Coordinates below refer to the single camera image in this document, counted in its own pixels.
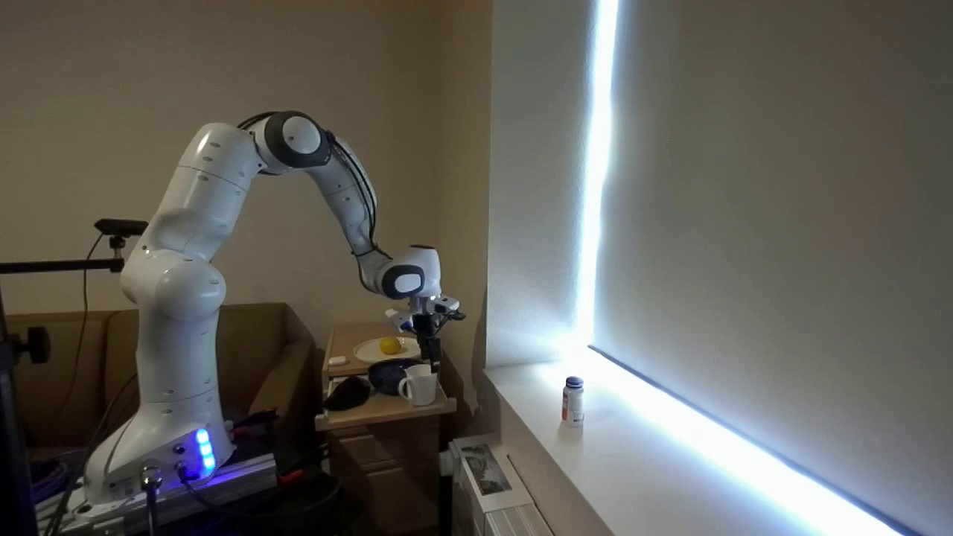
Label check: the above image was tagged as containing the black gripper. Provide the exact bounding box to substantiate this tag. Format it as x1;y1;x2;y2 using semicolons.
398;296;468;369

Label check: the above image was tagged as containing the white ceramic mug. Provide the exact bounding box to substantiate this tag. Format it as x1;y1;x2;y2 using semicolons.
395;363;440;409

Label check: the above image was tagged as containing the dark blue bowl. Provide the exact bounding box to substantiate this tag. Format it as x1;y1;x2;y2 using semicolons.
362;358;411;396

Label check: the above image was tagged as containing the white round plate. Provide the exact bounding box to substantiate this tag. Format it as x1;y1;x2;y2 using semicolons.
352;333;425;366

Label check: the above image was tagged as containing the pull-out wooden desk shelf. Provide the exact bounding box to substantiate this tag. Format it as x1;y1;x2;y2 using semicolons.
313;388;460;434

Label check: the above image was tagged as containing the light wooden desk cabinet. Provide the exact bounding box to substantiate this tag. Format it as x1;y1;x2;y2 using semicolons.
313;321;460;536

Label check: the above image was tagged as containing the small white pill bottle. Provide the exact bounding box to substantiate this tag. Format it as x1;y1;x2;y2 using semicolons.
559;373;585;431

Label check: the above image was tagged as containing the tan leather armchair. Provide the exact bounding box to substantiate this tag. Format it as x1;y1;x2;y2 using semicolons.
0;300;322;472

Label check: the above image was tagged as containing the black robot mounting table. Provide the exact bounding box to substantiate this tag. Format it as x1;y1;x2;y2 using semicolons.
33;412;337;536

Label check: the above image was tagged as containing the grey roller window blind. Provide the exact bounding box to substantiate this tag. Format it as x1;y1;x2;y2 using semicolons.
590;0;953;536

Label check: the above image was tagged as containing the white wall heater unit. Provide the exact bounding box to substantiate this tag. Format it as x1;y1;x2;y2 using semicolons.
445;439;559;536

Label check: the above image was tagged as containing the black camera on stand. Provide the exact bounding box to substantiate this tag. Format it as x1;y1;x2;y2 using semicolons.
0;214;151;277

